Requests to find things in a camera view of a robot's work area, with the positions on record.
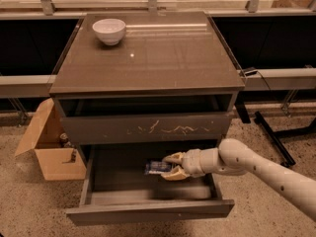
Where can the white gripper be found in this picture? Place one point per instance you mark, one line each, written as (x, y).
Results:
(192, 162)

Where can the blue rxbar wrapper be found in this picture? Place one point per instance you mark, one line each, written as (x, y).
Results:
(154, 167)

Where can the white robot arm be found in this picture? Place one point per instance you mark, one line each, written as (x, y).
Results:
(232, 157)

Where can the scratched grey upper drawer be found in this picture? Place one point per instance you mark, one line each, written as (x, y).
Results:
(131, 120)

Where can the open grey lower drawer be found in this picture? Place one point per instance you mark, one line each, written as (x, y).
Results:
(117, 189)

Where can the grey drawer cabinet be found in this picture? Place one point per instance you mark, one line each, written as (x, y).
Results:
(162, 55)

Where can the black wheeled stand base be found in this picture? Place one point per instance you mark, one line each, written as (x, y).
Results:
(276, 136)

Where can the open cardboard box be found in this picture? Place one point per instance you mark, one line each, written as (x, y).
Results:
(45, 137)

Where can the white ceramic bowl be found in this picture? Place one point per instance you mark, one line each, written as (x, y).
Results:
(109, 31)

